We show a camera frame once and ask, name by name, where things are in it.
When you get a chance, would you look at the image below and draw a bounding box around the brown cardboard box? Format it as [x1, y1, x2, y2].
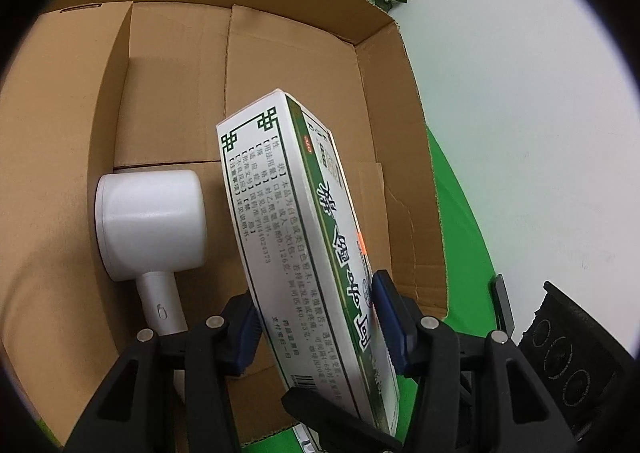
[0, 0, 451, 449]

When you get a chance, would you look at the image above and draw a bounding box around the green tablecloth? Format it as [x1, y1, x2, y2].
[240, 126, 523, 453]

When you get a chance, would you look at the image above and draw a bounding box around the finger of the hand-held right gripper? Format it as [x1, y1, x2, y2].
[490, 273, 514, 335]

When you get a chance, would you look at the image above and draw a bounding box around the green and white medicine box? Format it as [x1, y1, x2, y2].
[216, 90, 401, 436]

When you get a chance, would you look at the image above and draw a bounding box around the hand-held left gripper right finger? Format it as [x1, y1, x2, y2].
[370, 269, 576, 453]

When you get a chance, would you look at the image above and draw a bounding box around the white hair dryer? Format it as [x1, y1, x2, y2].
[95, 169, 208, 336]

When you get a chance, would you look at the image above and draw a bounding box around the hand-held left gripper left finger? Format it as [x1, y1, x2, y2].
[62, 290, 261, 453]

